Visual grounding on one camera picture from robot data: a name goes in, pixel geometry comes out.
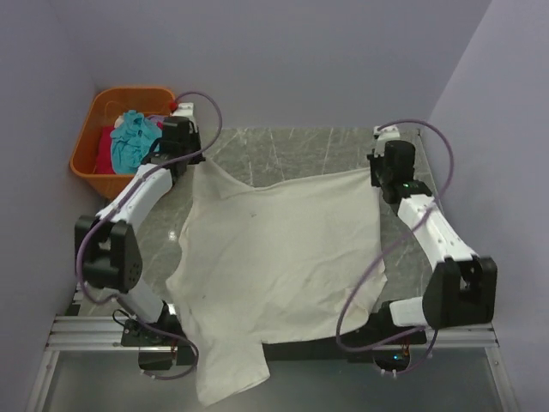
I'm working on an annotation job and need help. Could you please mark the white t shirt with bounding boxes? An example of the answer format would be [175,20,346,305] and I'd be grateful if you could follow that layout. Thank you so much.
[166,161,387,406]

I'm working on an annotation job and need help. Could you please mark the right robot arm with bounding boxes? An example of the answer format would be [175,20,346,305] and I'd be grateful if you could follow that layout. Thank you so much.
[367,139,498,330]

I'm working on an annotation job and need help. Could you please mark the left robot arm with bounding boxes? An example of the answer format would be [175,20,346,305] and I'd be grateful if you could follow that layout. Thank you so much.
[75,116,204,327]

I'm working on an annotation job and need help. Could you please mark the teal t shirt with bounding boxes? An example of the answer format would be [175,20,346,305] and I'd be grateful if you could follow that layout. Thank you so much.
[110,110,162,174]

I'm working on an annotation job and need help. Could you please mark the orange plastic basket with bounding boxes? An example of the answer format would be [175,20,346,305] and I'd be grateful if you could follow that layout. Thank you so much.
[69,86,175,200]

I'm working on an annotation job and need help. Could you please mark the red t shirt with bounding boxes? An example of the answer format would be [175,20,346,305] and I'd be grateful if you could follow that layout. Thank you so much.
[94,121,166,175]

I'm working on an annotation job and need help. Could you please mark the black base beam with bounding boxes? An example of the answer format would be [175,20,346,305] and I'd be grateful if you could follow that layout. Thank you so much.
[121,312,427,371]

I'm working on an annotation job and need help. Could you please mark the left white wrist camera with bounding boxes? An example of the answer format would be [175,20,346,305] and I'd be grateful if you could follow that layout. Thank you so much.
[170,100,195,118]

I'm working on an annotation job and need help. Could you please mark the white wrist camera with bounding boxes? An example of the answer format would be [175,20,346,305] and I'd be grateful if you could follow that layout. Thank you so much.
[373,125,401,155]
[170,100,195,118]

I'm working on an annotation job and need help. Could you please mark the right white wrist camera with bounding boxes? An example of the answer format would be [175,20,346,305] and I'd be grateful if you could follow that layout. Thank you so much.
[373,125,401,155]

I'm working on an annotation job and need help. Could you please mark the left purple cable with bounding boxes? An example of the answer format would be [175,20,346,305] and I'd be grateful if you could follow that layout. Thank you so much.
[75,90,224,382]

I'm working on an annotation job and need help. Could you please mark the purple cable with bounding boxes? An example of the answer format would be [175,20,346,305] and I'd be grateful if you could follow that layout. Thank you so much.
[75,90,224,382]
[335,119,454,379]

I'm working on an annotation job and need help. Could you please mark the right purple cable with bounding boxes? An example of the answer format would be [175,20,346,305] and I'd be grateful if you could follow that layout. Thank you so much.
[335,119,454,379]

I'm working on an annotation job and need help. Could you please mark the aluminium frame rail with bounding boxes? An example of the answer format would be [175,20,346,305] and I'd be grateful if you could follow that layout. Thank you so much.
[27,315,519,411]

